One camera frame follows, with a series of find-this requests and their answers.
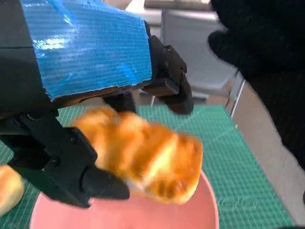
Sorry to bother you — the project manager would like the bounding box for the green cutting mat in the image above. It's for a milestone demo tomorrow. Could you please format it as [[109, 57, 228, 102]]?
[[0, 104, 295, 229]]

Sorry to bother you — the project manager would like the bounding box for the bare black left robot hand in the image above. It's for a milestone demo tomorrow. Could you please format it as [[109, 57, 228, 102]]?
[[0, 0, 193, 208]]

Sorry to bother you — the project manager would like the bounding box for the rectangular orange toy bread loaf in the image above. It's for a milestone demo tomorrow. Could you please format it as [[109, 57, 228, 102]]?
[[71, 106, 204, 206]]

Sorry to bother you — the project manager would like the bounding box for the round toy bread bun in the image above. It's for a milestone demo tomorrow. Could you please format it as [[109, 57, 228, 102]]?
[[0, 164, 25, 214]]

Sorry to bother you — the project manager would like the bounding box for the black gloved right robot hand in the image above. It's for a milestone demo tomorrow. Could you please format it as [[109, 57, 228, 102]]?
[[207, 0, 305, 171]]

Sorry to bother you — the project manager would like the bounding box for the pink bowl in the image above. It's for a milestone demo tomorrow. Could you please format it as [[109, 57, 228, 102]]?
[[29, 170, 220, 229]]

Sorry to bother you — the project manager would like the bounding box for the grey mesh office chair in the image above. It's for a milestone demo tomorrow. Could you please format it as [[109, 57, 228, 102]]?
[[162, 9, 246, 117]]

